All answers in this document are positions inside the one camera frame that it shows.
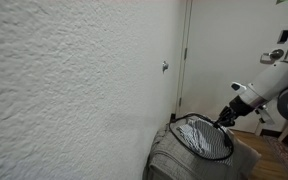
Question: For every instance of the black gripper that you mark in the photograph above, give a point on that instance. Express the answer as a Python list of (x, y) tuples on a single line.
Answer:
[(227, 117)]

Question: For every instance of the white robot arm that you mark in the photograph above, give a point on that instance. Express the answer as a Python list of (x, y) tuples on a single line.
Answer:
[(269, 84)]

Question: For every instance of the striped cloth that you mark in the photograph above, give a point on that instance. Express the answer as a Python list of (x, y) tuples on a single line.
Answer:
[(206, 140)]

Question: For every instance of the wooden furniture leg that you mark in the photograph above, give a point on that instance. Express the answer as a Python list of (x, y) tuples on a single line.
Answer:
[(283, 134)]

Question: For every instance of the white door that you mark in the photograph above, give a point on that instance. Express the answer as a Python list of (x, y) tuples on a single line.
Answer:
[(225, 41)]

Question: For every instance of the black door lock plate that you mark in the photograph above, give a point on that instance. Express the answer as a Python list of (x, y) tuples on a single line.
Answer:
[(283, 37)]

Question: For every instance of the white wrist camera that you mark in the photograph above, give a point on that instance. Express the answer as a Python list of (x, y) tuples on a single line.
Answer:
[(238, 88)]

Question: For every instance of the silver door handle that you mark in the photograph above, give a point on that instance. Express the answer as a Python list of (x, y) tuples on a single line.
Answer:
[(270, 58)]

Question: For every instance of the round metal wall fixture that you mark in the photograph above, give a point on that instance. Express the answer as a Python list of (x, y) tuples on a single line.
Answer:
[(165, 66)]

